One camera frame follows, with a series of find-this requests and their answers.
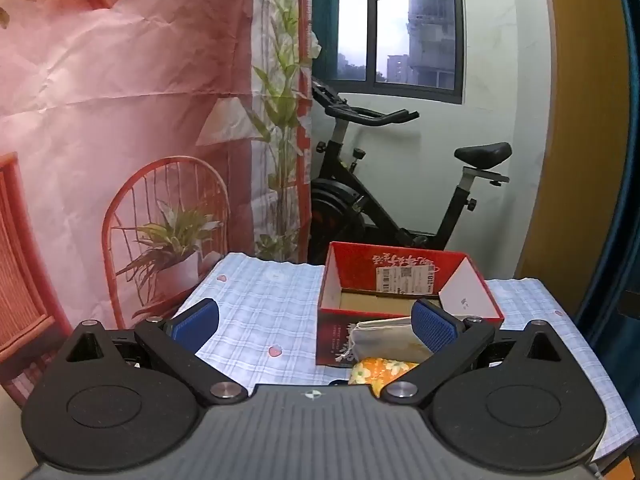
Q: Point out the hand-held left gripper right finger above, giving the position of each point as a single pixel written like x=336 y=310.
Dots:
x=432 y=330

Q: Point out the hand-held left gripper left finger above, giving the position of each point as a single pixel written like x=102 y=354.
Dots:
x=195 y=321

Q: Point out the yellow floral cloth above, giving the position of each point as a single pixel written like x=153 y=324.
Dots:
x=375 y=370

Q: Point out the red cardboard box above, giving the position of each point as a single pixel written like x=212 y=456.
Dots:
x=395 y=260

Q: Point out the blue checked tablecloth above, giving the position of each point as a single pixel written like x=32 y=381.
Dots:
x=260 y=310

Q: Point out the black exercise bike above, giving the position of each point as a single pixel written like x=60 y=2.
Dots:
x=350 y=200

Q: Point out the pink printed backdrop cloth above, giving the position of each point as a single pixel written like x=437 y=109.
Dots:
x=100 y=85

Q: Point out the yellow wooden door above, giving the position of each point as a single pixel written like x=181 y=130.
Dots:
x=575 y=110

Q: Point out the dark framed window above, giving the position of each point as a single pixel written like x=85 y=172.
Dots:
x=400 y=20

